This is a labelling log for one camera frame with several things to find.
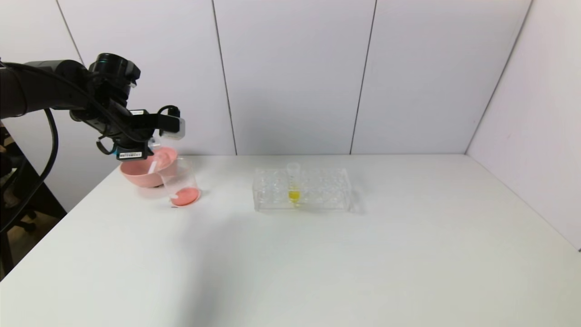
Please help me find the test tube with red pigment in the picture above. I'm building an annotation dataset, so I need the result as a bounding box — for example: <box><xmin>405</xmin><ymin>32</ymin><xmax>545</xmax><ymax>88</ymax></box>
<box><xmin>148</xmin><ymin>154</ymin><xmax>167</xmax><ymax>176</ymax></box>

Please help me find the test tube with yellow pigment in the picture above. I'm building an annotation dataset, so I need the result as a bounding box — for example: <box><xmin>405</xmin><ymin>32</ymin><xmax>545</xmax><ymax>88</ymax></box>
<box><xmin>287</xmin><ymin>162</ymin><xmax>301</xmax><ymax>206</ymax></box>

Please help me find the clear acrylic test tube rack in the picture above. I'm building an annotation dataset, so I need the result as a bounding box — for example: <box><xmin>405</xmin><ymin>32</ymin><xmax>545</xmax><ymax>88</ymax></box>
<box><xmin>253</xmin><ymin>167</ymin><xmax>352</xmax><ymax>212</ymax></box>

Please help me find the clear glass beaker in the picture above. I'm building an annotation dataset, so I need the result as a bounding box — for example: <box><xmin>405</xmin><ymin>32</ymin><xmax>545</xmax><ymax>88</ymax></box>
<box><xmin>159</xmin><ymin>157</ymin><xmax>201</xmax><ymax>208</ymax></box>

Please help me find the pink plastic bowl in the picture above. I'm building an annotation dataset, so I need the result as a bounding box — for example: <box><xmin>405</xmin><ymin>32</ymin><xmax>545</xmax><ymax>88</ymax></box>
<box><xmin>120</xmin><ymin>147</ymin><xmax>178</xmax><ymax>188</ymax></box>

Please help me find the black office chair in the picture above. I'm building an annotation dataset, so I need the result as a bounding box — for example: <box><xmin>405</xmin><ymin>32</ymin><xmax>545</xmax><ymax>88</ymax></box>
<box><xmin>0</xmin><ymin>132</ymin><xmax>39</xmax><ymax>273</ymax></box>

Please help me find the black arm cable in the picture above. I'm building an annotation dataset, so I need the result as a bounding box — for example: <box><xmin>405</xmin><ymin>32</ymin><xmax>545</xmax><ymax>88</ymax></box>
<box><xmin>0</xmin><ymin>108</ymin><xmax>59</xmax><ymax>234</ymax></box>

